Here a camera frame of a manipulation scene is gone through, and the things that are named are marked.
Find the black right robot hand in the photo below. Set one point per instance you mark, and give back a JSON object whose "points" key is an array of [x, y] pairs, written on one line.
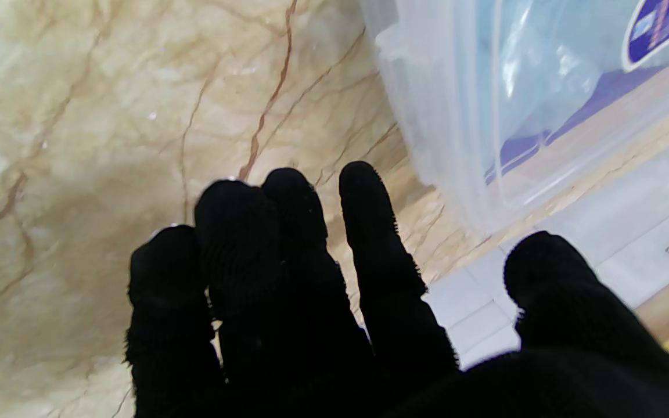
{"points": [[311, 325]]}

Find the clear crate with blue tape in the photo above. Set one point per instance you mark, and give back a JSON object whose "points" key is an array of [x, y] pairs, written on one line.
{"points": [[445, 116]]}

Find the clear lid with blue label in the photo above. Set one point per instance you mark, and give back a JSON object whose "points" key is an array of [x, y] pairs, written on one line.
{"points": [[659, 26]]}

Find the white lower kitchen cabinets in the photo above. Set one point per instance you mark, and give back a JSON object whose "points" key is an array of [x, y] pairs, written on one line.
{"points": [[601, 255]]}

